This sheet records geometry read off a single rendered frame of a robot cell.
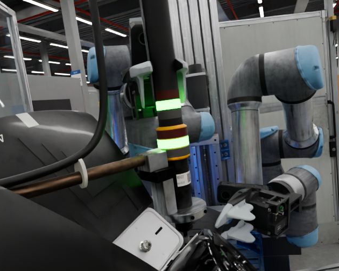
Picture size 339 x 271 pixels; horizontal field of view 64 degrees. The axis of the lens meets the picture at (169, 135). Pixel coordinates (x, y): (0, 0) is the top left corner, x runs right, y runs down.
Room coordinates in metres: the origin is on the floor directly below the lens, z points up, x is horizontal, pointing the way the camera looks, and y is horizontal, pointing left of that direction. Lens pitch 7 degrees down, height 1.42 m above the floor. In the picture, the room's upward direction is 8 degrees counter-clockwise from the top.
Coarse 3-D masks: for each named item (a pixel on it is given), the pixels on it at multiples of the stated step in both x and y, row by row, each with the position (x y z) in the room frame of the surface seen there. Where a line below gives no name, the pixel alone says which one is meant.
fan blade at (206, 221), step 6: (210, 210) 0.60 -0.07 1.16; (204, 216) 0.54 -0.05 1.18; (210, 216) 0.55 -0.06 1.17; (216, 216) 0.56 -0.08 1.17; (198, 222) 0.49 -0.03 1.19; (204, 222) 0.50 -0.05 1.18; (210, 222) 0.51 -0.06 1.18; (174, 228) 0.47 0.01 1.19; (198, 228) 0.47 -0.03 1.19; (204, 228) 0.47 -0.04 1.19; (210, 228) 0.47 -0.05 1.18; (222, 228) 0.49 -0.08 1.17; (192, 234) 0.44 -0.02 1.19
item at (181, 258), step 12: (204, 240) 0.28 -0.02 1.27; (216, 240) 0.32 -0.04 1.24; (192, 252) 0.27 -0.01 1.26; (204, 252) 0.26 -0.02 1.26; (216, 252) 0.26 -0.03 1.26; (228, 252) 0.31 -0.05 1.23; (180, 264) 0.27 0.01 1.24; (192, 264) 0.26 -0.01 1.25; (204, 264) 0.25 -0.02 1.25; (216, 264) 0.25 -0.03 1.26; (228, 264) 0.25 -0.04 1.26
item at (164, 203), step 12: (144, 156) 0.34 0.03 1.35; (156, 156) 0.34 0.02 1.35; (144, 168) 0.34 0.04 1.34; (156, 168) 0.34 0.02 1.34; (168, 168) 0.34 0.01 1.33; (156, 180) 0.33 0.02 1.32; (168, 180) 0.35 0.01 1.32; (156, 192) 0.36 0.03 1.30; (168, 192) 0.35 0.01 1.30; (156, 204) 0.36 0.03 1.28; (168, 204) 0.34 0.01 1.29; (204, 204) 0.37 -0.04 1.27; (168, 216) 0.35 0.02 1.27; (180, 216) 0.34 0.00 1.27; (192, 216) 0.34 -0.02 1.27
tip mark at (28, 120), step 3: (18, 114) 0.40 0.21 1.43; (21, 114) 0.40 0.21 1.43; (24, 114) 0.40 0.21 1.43; (27, 114) 0.40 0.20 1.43; (21, 117) 0.39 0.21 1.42; (24, 117) 0.39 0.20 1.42; (27, 117) 0.40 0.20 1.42; (30, 117) 0.40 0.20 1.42; (24, 120) 0.39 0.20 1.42; (27, 120) 0.39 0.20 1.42; (30, 120) 0.39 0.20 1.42; (33, 120) 0.40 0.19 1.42; (27, 123) 0.39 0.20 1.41; (30, 123) 0.39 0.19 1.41; (33, 123) 0.39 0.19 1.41; (36, 123) 0.39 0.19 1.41; (30, 126) 0.38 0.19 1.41
